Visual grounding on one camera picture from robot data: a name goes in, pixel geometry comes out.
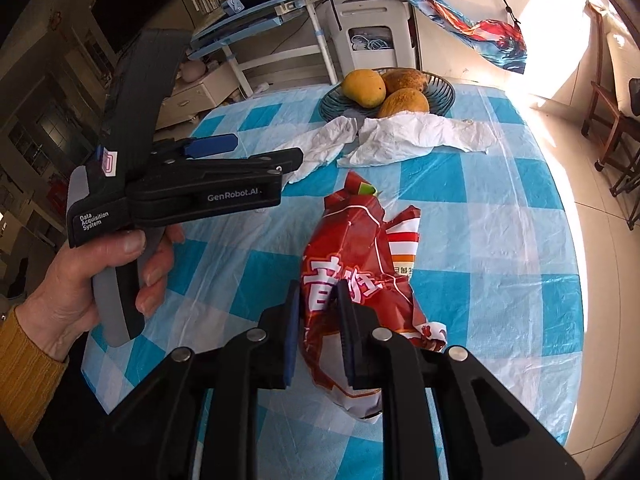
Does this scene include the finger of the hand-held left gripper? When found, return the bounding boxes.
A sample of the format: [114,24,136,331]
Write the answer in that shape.
[151,133,239,160]
[130,146,304,184]

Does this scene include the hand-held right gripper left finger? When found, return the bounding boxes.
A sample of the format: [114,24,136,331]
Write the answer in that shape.
[75,281,302,480]

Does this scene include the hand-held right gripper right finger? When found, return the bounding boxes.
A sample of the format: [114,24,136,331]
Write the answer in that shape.
[336,281,586,480]

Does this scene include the white tissue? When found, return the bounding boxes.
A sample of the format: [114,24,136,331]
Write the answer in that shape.
[337,111,494,169]
[284,115,369,186]

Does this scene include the red snack bag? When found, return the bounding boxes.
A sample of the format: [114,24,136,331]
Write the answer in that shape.
[299,170,448,423]

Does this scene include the person's left forearm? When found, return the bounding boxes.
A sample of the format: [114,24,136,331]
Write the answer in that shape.
[0,305,69,446]

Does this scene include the person's left hand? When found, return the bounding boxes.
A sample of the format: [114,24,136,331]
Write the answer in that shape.
[22,224,186,362]

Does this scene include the pink kettlebell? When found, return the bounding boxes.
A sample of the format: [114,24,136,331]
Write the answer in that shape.
[180,57,207,83]

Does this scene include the cream television cabinet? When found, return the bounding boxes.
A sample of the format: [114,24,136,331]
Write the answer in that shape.
[156,62,242,130]

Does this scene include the black flat television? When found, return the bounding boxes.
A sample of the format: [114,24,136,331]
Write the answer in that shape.
[91,0,179,56]

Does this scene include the yellow mango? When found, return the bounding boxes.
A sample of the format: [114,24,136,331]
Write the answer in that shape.
[342,70,387,108]

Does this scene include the blue study desk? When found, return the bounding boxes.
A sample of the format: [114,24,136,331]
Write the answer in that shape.
[187,0,337,97]

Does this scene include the blue white checkered tablecloth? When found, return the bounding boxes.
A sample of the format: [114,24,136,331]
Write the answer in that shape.
[80,82,586,480]

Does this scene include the orange mango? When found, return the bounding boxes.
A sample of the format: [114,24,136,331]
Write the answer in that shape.
[377,88,430,119]

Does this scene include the brown spotted mango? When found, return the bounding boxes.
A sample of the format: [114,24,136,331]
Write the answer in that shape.
[382,68,429,94]

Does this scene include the white air purifier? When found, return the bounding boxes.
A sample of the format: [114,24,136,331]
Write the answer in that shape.
[334,0,414,74]

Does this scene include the dark glass fruit bowl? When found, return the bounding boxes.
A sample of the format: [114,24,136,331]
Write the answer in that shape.
[320,70,456,122]

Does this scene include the white tall cabinet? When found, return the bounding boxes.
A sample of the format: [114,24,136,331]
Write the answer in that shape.
[410,0,601,103]

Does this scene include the colourful hanging bag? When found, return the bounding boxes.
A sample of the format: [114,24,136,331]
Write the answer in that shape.
[381,0,528,72]

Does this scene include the wooden chair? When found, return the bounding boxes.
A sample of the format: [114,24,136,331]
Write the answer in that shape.
[580,2,640,231]

